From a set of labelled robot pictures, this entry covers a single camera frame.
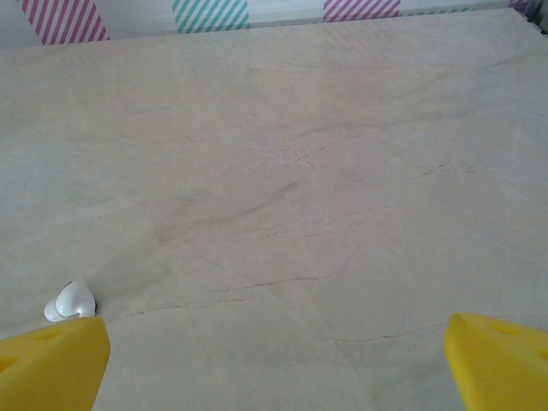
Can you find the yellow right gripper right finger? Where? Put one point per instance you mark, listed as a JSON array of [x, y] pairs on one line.
[[501, 368]]

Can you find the aluminium frame post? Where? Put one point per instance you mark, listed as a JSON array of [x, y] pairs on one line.
[[537, 13]]

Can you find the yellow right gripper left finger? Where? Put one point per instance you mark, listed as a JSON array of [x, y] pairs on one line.
[[47, 368]]

